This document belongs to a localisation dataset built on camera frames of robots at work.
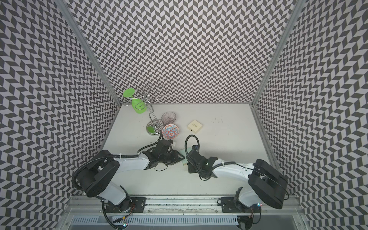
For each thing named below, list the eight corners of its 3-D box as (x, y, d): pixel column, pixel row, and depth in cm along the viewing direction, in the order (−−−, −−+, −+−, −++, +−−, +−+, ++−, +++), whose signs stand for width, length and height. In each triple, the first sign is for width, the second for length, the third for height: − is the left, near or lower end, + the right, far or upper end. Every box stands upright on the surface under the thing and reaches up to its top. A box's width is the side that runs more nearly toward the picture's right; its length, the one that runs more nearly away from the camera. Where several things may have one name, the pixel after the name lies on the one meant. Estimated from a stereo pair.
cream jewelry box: (187, 127, 104) (187, 126, 103) (194, 121, 108) (194, 119, 107) (195, 134, 101) (195, 132, 99) (202, 126, 105) (203, 124, 103)
